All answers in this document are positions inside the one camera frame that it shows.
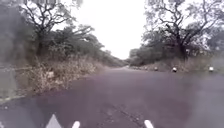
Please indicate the row of trees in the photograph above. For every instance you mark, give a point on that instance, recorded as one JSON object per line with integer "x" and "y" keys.
{"x": 180, "y": 43}
{"x": 66, "y": 43}

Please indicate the dark asphalt road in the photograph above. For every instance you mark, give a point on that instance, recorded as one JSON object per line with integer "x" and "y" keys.
{"x": 126, "y": 95}

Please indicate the row of roadside marker stones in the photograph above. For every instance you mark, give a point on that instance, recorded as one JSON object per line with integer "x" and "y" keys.
{"x": 174, "y": 69}

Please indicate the dry grass verge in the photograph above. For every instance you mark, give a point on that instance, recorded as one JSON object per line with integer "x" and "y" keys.
{"x": 190, "y": 63}
{"x": 61, "y": 75}

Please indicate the robot's own part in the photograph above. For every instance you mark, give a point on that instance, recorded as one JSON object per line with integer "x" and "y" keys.
{"x": 148, "y": 124}
{"x": 76, "y": 124}

